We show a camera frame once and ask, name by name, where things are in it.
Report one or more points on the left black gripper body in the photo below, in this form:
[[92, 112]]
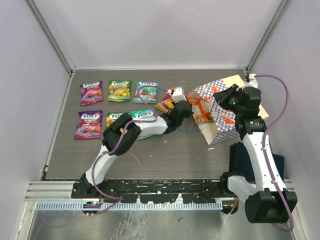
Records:
[[190, 113]]

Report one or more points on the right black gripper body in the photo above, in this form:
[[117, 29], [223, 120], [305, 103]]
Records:
[[233, 104]]

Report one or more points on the orange fruit candy packet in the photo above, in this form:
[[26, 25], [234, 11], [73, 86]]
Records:
[[165, 105]]

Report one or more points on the checkered paper bag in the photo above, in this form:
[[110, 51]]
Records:
[[231, 124]]

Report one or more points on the teal mint candy packet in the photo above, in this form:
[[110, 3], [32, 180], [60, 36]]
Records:
[[147, 91]]

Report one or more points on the green yellow candy packet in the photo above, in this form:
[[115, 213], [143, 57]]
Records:
[[119, 90]]

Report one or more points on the green lime candy packet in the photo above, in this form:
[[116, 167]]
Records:
[[113, 116]]

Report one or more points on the purple candy snack packet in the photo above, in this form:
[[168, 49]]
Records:
[[91, 93]]

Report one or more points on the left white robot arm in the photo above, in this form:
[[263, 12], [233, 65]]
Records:
[[120, 136]]

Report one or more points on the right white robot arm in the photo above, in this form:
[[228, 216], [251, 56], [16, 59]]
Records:
[[268, 200]]

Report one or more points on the dark blue folded cloth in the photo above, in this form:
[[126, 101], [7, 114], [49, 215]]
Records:
[[239, 161]]

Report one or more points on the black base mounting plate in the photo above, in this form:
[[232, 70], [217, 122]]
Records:
[[157, 191]]

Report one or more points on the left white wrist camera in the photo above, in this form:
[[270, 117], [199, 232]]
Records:
[[177, 94]]

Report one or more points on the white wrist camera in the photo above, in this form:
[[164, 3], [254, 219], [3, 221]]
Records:
[[177, 94], [251, 81]]

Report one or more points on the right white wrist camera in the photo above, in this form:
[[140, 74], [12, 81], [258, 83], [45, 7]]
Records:
[[251, 81]]

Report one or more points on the right aluminium corner post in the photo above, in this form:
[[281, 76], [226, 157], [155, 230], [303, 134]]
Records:
[[275, 20]]

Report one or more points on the aluminium corner post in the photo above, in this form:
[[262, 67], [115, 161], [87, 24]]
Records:
[[275, 20], [48, 34]]

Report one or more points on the left aluminium corner post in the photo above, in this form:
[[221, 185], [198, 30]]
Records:
[[48, 34]]

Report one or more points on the white slotted cable duct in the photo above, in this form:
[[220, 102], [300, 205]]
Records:
[[82, 205]]

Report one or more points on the aluminium front rail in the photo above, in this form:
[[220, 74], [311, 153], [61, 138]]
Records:
[[54, 190]]

